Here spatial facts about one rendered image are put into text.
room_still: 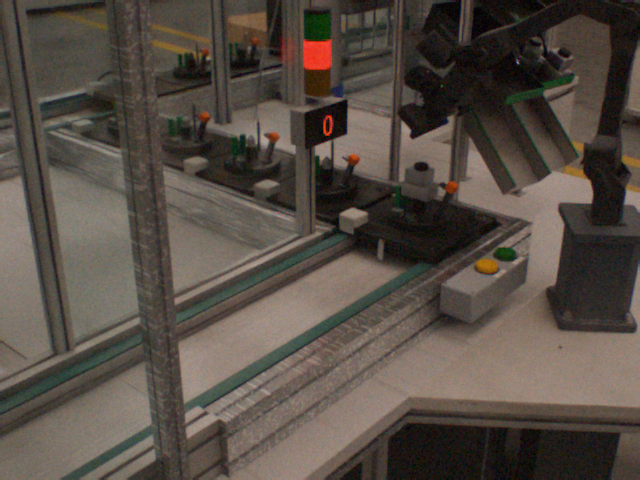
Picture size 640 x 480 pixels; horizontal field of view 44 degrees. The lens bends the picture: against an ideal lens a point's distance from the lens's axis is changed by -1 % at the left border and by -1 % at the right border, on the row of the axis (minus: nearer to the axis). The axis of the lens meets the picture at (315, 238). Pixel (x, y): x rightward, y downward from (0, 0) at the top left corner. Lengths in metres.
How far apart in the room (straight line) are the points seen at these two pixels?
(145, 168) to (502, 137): 1.20
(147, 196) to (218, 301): 0.61
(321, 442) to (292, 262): 0.44
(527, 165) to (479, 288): 0.52
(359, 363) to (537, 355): 0.34
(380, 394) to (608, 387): 0.39
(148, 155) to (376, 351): 0.65
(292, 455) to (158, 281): 0.43
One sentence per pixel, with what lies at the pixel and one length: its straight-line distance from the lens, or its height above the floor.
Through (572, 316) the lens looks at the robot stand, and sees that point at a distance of 1.58.
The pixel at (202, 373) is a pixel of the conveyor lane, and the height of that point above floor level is 0.92.
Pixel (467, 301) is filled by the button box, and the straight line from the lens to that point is 1.45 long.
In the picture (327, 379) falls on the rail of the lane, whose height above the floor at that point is 0.92.
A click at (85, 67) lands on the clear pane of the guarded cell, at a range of 0.79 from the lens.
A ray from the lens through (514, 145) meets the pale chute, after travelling 1.91.
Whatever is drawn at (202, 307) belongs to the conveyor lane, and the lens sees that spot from 1.41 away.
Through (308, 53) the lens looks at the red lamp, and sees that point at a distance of 1.48.
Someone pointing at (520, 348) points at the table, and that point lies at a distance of 1.50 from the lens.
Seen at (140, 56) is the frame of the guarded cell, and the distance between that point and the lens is 0.81.
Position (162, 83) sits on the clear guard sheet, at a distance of 1.30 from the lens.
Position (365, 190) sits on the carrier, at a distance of 1.84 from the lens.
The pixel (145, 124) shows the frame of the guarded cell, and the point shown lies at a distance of 0.83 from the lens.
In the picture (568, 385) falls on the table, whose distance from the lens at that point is 1.42.
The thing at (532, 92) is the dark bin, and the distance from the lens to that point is 1.81.
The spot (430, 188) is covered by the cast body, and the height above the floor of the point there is 1.05.
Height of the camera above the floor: 1.65
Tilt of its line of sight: 25 degrees down
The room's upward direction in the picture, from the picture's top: straight up
